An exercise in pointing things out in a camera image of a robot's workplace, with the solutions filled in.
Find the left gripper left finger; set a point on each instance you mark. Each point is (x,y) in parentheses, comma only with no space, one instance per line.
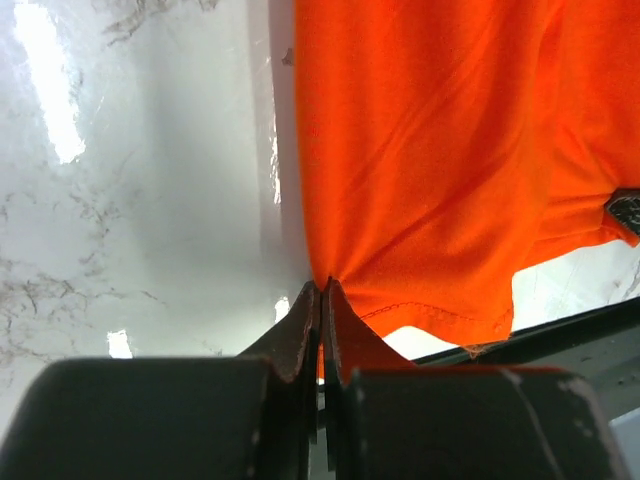
(250,416)

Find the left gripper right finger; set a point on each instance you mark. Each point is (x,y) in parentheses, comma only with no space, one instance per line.
(390,418)

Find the orange t shirt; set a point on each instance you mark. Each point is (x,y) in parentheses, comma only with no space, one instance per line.
(446,145)

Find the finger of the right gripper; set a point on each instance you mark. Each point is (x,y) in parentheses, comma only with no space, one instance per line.
(621,215)

